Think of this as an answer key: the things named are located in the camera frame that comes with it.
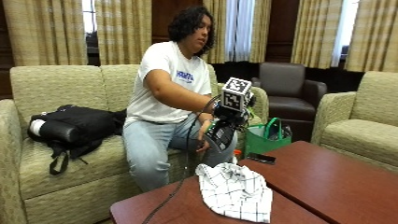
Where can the orange capped bottle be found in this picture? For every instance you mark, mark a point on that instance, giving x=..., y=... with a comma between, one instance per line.
x=238, y=155

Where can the brown leather armchair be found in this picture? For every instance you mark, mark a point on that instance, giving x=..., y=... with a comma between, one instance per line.
x=291, y=96

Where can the beige fabric armchair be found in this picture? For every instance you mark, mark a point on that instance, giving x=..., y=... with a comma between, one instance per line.
x=365, y=124

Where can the white marker cube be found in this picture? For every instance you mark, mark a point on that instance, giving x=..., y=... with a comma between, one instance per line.
x=236, y=93

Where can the white cylinder bottle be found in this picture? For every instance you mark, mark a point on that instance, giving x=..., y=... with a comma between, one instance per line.
x=38, y=127

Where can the black backpack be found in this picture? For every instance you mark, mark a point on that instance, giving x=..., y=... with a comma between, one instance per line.
x=75, y=129

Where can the the person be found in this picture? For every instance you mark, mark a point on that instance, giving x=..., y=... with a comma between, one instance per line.
x=166, y=71

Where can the beige striped curtain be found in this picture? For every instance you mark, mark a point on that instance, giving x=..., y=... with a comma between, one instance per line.
x=123, y=31
x=315, y=31
x=46, y=31
x=375, y=34
x=260, y=31

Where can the black phone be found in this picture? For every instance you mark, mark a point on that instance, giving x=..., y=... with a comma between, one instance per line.
x=262, y=158

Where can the green tote bag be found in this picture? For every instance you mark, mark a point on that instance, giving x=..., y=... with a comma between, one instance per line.
x=262, y=141

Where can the white checked cloth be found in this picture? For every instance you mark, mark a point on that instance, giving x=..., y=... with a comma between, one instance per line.
x=235, y=189

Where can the beige fabric sofa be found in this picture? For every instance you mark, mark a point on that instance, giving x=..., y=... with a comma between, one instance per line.
x=66, y=174

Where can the white sheer curtain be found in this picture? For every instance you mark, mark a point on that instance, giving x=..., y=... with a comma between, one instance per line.
x=240, y=29

